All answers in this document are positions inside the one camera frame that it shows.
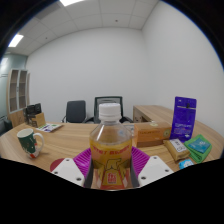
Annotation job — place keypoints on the small blue packet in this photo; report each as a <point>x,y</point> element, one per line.
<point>186,163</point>

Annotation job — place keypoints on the small rectangular ceiling light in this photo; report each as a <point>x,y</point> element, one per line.
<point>15,40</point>

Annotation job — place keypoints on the wooden shelf cabinet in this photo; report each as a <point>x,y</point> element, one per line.
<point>17,96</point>

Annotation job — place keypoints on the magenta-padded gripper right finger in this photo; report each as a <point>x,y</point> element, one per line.
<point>153,168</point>

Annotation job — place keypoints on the black office chair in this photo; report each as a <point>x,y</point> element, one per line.
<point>75,111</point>

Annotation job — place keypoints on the purple standing package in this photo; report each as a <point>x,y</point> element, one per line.
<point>183,118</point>

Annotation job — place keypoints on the wooden tissue box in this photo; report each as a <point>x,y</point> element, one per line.
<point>151,133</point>

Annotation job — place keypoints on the white and green leaflet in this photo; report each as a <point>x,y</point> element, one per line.
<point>49,127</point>

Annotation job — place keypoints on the grey mesh office chair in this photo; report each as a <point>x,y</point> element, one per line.
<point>96,110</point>

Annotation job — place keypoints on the wooden side desk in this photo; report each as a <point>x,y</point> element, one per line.
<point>153,112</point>

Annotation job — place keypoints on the small tan packet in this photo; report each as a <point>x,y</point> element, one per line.
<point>176,149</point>

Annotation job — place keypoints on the dark sofa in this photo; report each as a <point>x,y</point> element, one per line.
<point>5,125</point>

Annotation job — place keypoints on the large rectangular ceiling light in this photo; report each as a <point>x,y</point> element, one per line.
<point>70,1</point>

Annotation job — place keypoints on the green and white mug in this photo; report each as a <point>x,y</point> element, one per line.
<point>28,141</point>

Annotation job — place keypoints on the green pouch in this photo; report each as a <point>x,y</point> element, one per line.
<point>200,146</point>

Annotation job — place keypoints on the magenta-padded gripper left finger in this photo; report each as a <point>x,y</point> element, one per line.
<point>68,170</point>

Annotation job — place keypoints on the yellow drink bottle white cap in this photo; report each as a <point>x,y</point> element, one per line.
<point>110,146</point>

